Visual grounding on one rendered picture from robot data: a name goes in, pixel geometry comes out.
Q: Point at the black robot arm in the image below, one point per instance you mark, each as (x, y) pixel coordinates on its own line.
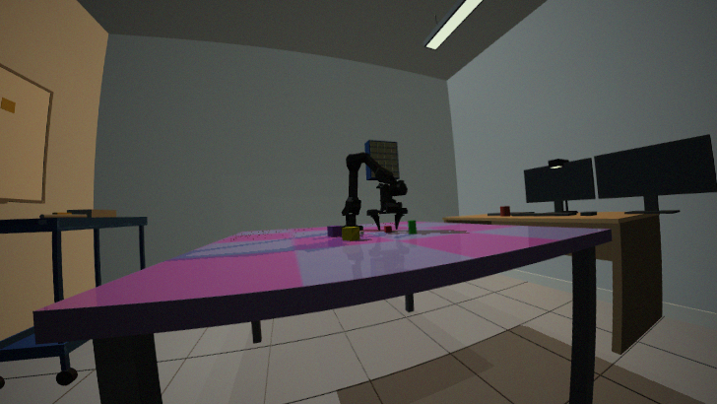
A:
(396, 188)

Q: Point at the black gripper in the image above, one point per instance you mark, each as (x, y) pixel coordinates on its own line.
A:
(374, 213)

